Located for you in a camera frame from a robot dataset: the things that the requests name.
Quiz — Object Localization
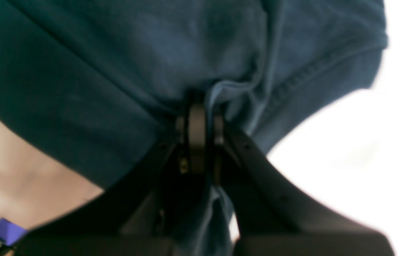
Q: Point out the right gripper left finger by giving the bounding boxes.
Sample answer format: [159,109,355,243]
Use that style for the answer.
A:
[16,103,206,256]

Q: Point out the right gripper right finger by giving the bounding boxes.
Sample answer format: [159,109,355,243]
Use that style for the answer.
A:
[213,114,394,256]

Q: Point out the dark teal T-shirt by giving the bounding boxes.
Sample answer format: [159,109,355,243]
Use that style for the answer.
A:
[0,0,388,256]

